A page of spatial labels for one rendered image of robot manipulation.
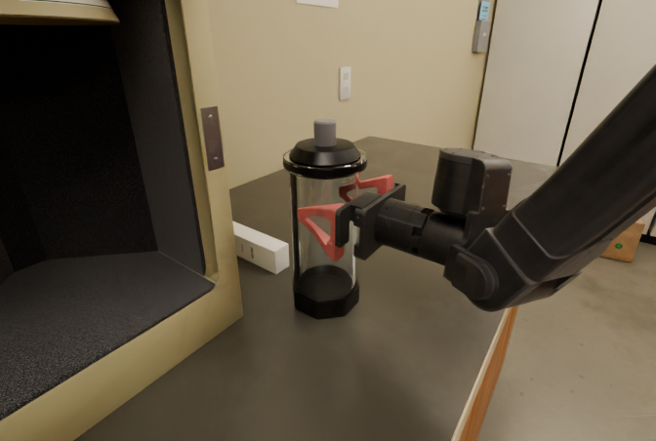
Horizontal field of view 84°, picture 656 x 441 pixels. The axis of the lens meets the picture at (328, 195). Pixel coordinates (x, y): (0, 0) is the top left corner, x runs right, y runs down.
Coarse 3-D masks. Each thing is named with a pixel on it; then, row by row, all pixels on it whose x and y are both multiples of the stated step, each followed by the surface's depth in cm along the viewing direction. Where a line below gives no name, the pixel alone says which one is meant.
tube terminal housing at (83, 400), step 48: (192, 0) 35; (192, 48) 36; (192, 96) 40; (192, 144) 41; (144, 336) 39; (192, 336) 45; (96, 384) 36; (144, 384) 41; (0, 432) 30; (48, 432) 33
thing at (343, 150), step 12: (324, 120) 45; (324, 132) 44; (300, 144) 46; (312, 144) 46; (324, 144) 45; (336, 144) 46; (348, 144) 46; (300, 156) 43; (312, 156) 43; (324, 156) 42; (336, 156) 43; (348, 156) 43
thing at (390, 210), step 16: (400, 192) 46; (368, 208) 40; (384, 208) 42; (400, 208) 41; (416, 208) 41; (368, 224) 40; (384, 224) 41; (400, 224) 40; (416, 224) 39; (368, 240) 41; (384, 240) 42; (400, 240) 40; (416, 240) 39; (368, 256) 42
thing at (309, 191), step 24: (312, 168) 42; (336, 168) 42; (312, 192) 44; (336, 192) 44; (312, 216) 45; (312, 240) 46; (312, 264) 48; (336, 264) 48; (312, 288) 49; (336, 288) 49
